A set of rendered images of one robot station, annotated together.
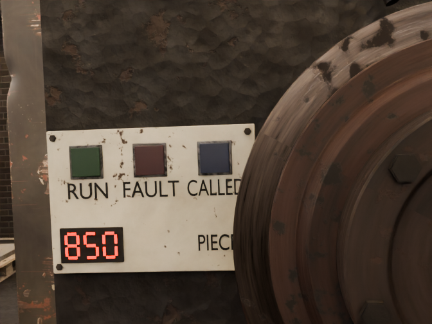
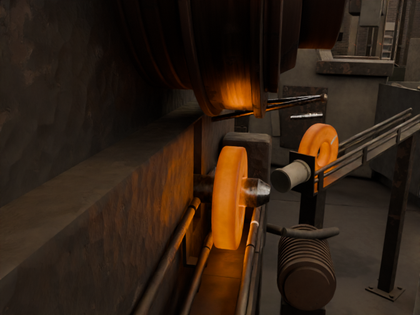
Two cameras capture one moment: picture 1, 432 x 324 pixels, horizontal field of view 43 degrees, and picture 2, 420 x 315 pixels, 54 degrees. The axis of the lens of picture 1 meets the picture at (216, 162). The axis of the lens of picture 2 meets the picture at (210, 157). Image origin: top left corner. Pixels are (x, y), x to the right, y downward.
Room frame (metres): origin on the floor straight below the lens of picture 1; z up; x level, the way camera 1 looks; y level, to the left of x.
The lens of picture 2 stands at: (0.54, 0.34, 0.98)
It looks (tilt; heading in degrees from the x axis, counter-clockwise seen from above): 15 degrees down; 276
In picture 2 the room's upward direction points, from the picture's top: 1 degrees clockwise
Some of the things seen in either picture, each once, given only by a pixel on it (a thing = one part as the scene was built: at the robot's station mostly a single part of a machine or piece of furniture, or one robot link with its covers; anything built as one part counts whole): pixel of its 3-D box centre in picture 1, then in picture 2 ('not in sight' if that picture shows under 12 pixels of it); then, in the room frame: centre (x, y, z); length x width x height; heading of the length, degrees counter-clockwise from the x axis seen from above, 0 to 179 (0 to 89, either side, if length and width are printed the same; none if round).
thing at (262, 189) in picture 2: not in sight; (214, 189); (0.60, -0.25, 0.76); 0.17 x 0.04 x 0.04; 176
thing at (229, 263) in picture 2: not in sight; (234, 248); (0.56, -0.27, 0.66); 0.19 x 0.07 x 0.01; 86
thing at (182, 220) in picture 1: (153, 199); not in sight; (0.69, 0.08, 1.15); 0.26 x 0.02 x 0.18; 86
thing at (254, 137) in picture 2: not in sight; (243, 190); (0.55, -0.49, 0.68); 0.11 x 0.08 x 0.24; 176
